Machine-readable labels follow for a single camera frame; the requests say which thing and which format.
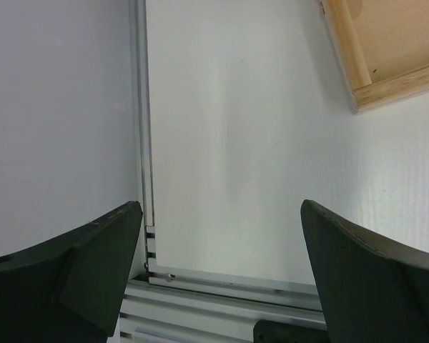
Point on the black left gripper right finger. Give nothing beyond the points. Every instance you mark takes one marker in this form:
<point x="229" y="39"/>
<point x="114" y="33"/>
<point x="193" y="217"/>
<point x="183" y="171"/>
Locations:
<point x="371" y="288"/>

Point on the aluminium frame rail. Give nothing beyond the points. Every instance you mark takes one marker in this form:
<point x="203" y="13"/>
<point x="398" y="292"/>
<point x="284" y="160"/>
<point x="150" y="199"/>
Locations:
<point x="223" y="240"/>

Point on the wooden drying rack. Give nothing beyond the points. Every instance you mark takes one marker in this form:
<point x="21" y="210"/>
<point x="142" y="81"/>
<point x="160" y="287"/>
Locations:
<point x="382" y="48"/>

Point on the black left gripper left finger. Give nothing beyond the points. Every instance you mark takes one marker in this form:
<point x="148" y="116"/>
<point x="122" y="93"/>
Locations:
<point x="70" y="288"/>

